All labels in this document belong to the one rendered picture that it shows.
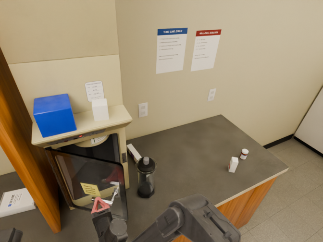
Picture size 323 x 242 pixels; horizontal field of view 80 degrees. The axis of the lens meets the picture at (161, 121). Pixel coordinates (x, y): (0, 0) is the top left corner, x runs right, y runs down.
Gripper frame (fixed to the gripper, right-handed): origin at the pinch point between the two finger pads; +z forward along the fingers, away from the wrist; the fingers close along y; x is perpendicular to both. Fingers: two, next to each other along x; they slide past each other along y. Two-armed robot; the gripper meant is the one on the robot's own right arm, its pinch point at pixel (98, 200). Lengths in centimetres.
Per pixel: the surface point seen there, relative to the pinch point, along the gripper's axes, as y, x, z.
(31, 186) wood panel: 9.7, 20.3, 8.9
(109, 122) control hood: 30.8, -9.8, 8.3
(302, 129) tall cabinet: -97, -297, 53
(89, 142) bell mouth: 13.1, -2.1, 20.2
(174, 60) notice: 28, -67, 62
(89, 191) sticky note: -3.2, 2.5, 7.5
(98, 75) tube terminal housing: 43.9, -10.0, 18.8
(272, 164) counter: -26, -113, -6
